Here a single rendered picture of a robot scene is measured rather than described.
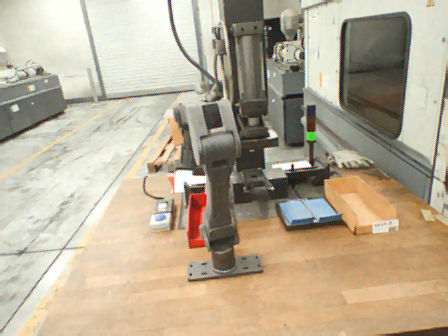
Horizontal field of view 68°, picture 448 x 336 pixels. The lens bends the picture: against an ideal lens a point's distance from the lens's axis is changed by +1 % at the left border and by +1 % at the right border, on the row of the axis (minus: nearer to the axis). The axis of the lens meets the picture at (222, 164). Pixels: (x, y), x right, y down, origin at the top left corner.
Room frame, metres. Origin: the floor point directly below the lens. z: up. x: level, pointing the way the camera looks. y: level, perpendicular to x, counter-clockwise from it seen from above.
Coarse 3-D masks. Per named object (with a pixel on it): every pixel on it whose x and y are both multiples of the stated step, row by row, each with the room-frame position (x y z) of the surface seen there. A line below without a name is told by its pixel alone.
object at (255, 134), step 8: (240, 120) 1.20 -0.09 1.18; (248, 120) 1.20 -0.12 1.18; (256, 120) 1.11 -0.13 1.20; (248, 128) 1.08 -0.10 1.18; (256, 128) 1.07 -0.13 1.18; (264, 128) 1.07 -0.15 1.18; (240, 136) 1.13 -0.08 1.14; (248, 136) 1.07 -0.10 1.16; (256, 136) 1.10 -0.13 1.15; (264, 136) 1.10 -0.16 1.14; (272, 136) 1.09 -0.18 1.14; (240, 144) 1.08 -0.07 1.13; (248, 144) 1.08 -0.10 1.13; (256, 144) 1.08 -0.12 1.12; (264, 144) 1.08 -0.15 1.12; (272, 144) 1.08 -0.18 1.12
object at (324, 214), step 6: (306, 204) 0.97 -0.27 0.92; (312, 204) 0.97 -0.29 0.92; (324, 204) 0.96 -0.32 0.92; (312, 210) 0.93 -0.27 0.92; (318, 210) 0.93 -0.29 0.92; (324, 210) 0.92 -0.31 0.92; (330, 210) 0.92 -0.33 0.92; (318, 216) 0.89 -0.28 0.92; (324, 216) 0.85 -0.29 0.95; (330, 216) 0.85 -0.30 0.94; (336, 216) 0.86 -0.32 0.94
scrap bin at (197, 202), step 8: (192, 200) 1.08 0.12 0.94; (200, 200) 1.08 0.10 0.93; (192, 208) 1.06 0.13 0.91; (200, 208) 1.07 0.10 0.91; (192, 216) 1.01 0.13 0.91; (200, 216) 1.01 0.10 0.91; (192, 224) 0.96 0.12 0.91; (200, 224) 0.96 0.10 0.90; (192, 232) 0.91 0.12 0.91; (192, 240) 0.83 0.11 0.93; (200, 240) 0.83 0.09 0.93
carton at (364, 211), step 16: (352, 176) 1.06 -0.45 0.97; (336, 192) 0.95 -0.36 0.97; (352, 192) 1.05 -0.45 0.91; (368, 192) 0.97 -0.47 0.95; (336, 208) 0.94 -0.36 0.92; (352, 208) 0.95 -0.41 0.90; (368, 208) 0.94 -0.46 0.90; (384, 208) 0.86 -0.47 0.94; (352, 224) 0.82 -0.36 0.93; (368, 224) 0.81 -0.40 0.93; (384, 224) 0.81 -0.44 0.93
